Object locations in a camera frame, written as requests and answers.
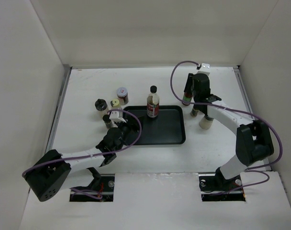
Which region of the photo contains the black plastic tray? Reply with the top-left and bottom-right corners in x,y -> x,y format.
124,105 -> 186,146

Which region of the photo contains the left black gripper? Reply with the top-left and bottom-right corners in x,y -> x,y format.
114,115 -> 144,152

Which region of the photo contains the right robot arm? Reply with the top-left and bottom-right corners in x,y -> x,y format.
184,73 -> 274,190

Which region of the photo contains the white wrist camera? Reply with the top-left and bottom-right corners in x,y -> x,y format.
109,111 -> 126,123
197,63 -> 211,76

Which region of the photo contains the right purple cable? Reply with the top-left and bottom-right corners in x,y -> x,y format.
171,60 -> 284,196

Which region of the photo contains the red-label lid brown jar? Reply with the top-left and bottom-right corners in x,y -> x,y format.
116,87 -> 129,105

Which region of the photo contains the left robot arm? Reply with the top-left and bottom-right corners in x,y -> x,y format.
22,115 -> 143,202

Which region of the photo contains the black-cap shaker jar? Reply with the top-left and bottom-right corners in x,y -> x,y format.
94,99 -> 109,117

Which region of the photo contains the yellow-cap white powder jar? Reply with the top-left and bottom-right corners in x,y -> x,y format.
110,99 -> 123,117

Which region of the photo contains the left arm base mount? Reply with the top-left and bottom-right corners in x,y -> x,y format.
69,167 -> 115,202

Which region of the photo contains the small black-cap spice bottle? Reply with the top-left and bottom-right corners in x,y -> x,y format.
190,106 -> 199,117

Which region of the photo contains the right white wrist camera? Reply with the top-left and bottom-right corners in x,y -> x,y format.
197,63 -> 211,76

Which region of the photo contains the small dark pepper bottle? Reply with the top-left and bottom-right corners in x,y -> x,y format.
102,114 -> 113,129

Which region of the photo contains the yellow-cap red sauce bottle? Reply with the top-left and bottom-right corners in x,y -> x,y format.
182,91 -> 192,106

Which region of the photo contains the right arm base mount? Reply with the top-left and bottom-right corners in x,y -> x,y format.
199,173 -> 246,202

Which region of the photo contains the tall black-cap sauce bottle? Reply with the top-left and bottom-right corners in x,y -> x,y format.
147,85 -> 159,118

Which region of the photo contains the silver-lid white powder jar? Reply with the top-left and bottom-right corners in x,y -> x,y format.
199,115 -> 214,130

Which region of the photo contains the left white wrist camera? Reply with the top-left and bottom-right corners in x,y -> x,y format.
109,111 -> 126,123

